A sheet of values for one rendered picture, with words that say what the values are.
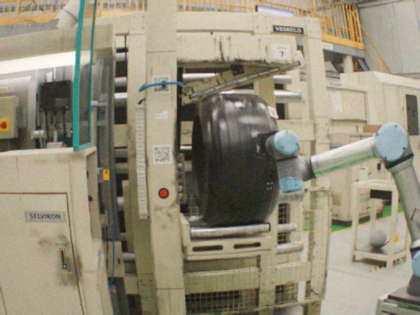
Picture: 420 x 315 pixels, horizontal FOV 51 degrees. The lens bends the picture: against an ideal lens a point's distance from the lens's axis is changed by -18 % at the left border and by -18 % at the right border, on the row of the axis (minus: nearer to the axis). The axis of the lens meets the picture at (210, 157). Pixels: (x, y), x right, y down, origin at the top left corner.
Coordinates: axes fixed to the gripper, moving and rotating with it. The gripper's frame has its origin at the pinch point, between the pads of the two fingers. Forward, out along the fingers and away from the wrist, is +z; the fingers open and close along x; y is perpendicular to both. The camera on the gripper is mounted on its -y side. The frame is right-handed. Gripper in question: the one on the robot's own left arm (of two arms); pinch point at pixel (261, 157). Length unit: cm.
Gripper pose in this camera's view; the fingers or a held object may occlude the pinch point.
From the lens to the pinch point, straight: 194.0
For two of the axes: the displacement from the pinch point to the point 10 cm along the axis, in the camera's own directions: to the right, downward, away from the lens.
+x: -9.9, 0.3, -1.6
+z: -1.6, 0.7, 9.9
